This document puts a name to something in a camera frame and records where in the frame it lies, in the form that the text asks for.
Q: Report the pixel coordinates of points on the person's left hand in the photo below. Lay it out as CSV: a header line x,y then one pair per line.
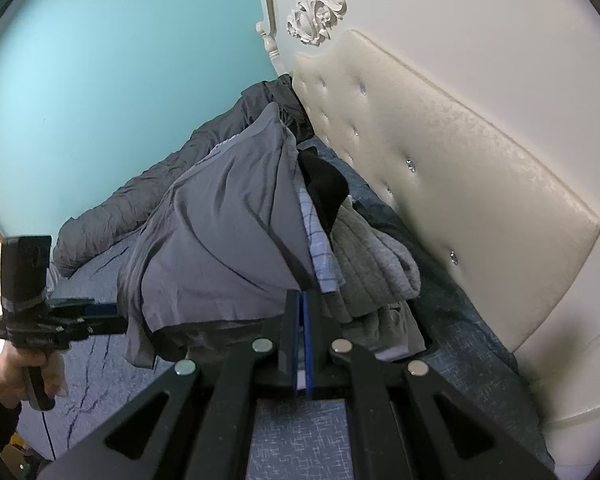
x,y
10,370

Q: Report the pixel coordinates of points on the checked light blue cloth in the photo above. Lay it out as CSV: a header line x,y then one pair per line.
x,y
320,250

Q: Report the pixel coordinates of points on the thin grey garment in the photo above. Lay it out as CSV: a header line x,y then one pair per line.
x,y
220,220

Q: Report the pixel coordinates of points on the blue patterned bed sheet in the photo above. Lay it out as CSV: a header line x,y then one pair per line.
x,y
460,340

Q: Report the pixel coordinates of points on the dark grey rolled duvet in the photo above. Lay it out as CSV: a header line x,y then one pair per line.
x,y
120,210

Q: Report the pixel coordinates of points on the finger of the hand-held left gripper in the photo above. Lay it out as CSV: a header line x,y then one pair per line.
x,y
102,308
107,325

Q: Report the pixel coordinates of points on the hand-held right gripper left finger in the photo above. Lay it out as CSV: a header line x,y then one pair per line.
x,y
292,345

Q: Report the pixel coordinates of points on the cream tufted headboard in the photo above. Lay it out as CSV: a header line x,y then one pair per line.
x,y
455,160

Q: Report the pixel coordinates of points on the grey ribbed garment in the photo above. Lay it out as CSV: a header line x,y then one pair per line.
x,y
370,265

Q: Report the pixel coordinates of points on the black folded cloth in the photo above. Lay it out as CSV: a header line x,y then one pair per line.
x,y
325,185

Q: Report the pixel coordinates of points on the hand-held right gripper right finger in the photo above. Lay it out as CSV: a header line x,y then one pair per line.
x,y
308,345

